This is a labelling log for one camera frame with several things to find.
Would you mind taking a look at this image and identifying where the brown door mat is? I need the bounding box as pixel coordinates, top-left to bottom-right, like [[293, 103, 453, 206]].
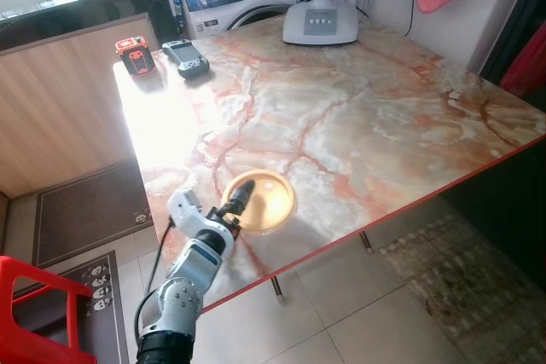
[[32, 159, 156, 269]]

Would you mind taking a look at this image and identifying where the dark printed floor mat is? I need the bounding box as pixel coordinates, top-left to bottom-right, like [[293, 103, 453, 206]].
[[13, 251, 131, 364]]

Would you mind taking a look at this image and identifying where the grey handheld controller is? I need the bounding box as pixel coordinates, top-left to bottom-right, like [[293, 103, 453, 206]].
[[162, 38, 211, 80]]

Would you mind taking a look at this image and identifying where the red and black battery pack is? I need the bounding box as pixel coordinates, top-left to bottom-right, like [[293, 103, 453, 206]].
[[115, 36, 157, 78]]

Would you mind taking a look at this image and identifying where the white standing fan base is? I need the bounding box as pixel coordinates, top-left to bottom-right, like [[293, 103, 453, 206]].
[[282, 0, 360, 46]]

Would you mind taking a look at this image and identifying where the wooden cabinet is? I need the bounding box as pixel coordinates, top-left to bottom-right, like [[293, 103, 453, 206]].
[[0, 13, 163, 200]]

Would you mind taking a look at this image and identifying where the red plastic chair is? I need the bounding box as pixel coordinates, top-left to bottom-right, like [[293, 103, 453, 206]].
[[0, 255, 97, 364]]

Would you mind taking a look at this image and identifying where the patterned beige floor rug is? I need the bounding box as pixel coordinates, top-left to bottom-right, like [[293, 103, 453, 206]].
[[380, 213, 546, 364]]

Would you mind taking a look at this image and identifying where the red fabric object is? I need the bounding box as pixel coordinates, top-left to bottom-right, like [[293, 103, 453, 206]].
[[499, 23, 546, 99]]

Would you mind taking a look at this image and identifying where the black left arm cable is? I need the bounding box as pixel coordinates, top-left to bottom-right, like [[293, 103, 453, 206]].
[[135, 219, 176, 339]]

